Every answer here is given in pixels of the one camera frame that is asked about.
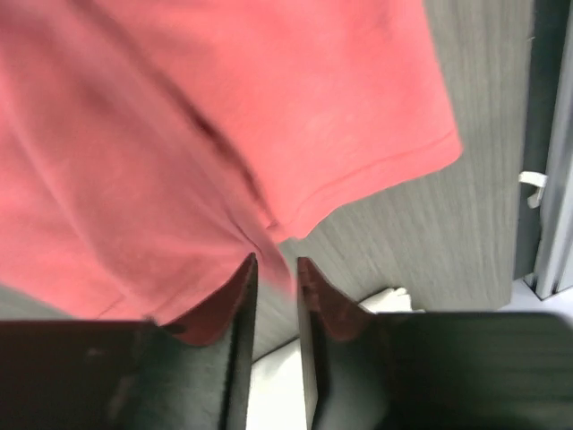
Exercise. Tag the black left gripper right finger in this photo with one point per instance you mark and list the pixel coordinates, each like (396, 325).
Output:
(417, 370)

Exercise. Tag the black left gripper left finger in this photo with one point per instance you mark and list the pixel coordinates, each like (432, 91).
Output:
(193, 373)

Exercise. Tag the pink t-shirt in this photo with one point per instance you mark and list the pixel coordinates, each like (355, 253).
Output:
(147, 147)

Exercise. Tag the aluminium rail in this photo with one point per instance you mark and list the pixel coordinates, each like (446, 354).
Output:
(544, 229)

